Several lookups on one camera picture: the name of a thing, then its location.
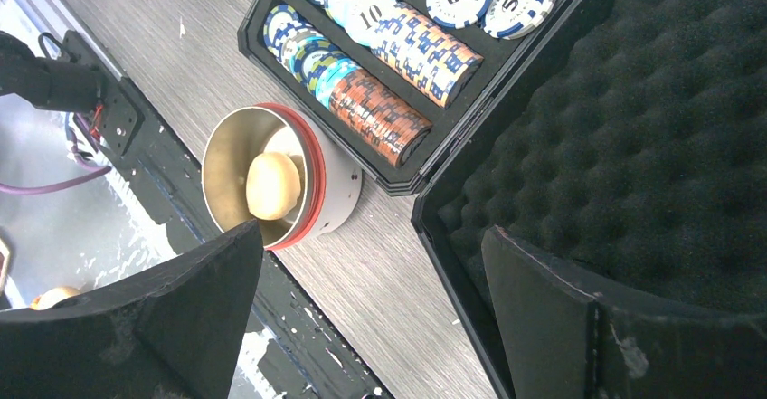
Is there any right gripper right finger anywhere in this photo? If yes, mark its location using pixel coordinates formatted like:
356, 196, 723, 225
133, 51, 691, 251
481, 227, 766, 398

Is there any orange poker chip stack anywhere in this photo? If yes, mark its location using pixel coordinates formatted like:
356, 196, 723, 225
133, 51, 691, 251
329, 69, 432, 167

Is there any black poker chip case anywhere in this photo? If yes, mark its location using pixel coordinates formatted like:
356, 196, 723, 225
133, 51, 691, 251
237, 0, 766, 398

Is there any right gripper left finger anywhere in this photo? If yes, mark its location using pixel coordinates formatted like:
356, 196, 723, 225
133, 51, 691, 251
1, 221, 263, 398

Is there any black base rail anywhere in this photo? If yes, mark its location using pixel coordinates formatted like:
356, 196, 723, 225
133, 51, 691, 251
0, 29, 397, 399

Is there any white red steel lunch box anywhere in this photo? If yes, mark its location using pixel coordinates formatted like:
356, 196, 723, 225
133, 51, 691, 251
202, 102, 364, 251

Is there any round bread bun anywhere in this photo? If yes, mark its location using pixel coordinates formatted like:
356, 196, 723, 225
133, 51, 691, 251
246, 152, 301, 221

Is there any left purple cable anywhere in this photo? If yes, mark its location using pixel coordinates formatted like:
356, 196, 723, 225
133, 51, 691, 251
0, 111, 114, 196

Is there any blue cream poker chip stack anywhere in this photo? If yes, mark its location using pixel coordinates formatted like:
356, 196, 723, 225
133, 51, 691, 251
371, 2, 484, 109

